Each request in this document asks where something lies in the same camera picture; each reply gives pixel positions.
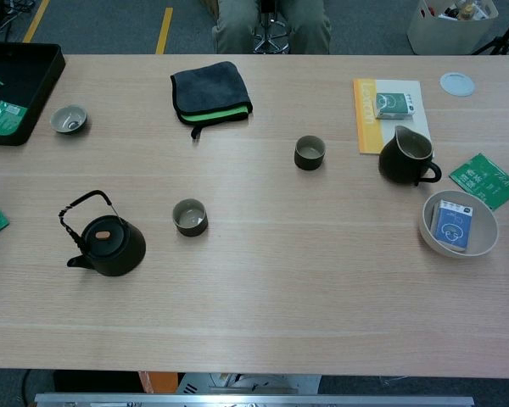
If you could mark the beige round bowl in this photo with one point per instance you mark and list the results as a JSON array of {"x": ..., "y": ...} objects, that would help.
[{"x": 486, "y": 229}]

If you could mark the orange part under table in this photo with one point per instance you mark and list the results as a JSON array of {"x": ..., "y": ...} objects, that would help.
[{"x": 157, "y": 381}]

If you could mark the black tripod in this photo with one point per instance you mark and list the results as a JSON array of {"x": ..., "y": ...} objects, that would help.
[{"x": 498, "y": 41}]

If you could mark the aluminium rail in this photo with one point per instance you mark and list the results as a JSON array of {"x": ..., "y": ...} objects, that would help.
[{"x": 254, "y": 400}]

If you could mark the chrome stool base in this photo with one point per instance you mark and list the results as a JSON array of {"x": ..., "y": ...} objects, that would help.
[{"x": 268, "y": 42}]

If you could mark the grey green microfibre cloth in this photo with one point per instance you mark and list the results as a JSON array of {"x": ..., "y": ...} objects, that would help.
[{"x": 208, "y": 89}]

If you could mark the seated person legs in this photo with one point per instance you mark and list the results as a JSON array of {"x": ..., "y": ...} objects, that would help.
[{"x": 233, "y": 25}]

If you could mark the teal card box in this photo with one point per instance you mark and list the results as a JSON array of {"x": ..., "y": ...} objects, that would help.
[{"x": 394, "y": 105}]

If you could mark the beige flared tea bowl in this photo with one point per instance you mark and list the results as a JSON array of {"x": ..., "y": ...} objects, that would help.
[{"x": 68, "y": 118}]

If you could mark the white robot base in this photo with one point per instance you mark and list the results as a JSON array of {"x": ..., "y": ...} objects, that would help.
[{"x": 246, "y": 381}]

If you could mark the yellow white Lexicon booklet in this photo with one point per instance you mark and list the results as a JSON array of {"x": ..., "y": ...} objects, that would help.
[{"x": 367, "y": 127}]

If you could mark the black ceramic pitcher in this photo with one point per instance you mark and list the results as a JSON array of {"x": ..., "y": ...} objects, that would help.
[{"x": 396, "y": 167}]

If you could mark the green tea packet white label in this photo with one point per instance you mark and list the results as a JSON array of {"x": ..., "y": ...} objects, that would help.
[{"x": 2, "y": 118}]

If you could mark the black rectangular tray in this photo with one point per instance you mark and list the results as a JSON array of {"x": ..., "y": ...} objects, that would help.
[{"x": 23, "y": 72}]

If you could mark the blue card box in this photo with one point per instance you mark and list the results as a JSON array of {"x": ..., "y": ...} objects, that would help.
[{"x": 451, "y": 226}]

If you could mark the dark cylindrical tea cup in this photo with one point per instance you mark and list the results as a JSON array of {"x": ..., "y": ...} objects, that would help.
[
  {"x": 309, "y": 163},
  {"x": 189, "y": 219}
]

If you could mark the white storage bin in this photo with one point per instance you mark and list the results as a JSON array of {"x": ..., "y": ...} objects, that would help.
[{"x": 441, "y": 34}]

